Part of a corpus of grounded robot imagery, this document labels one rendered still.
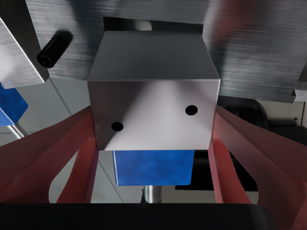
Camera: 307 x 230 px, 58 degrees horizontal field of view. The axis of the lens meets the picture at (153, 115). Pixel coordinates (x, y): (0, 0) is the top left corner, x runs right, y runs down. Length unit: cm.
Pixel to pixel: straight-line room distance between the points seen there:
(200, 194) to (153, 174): 38
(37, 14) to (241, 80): 12
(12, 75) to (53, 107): 138
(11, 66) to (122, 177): 15
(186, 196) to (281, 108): 59
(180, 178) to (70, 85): 134
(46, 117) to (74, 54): 157
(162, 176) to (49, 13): 11
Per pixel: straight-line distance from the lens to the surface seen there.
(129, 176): 16
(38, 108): 171
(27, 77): 26
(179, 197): 53
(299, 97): 30
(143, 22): 18
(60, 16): 17
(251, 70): 16
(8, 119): 29
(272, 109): 102
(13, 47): 25
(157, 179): 16
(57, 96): 157
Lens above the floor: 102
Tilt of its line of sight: 45 degrees down
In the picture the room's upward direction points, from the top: 166 degrees counter-clockwise
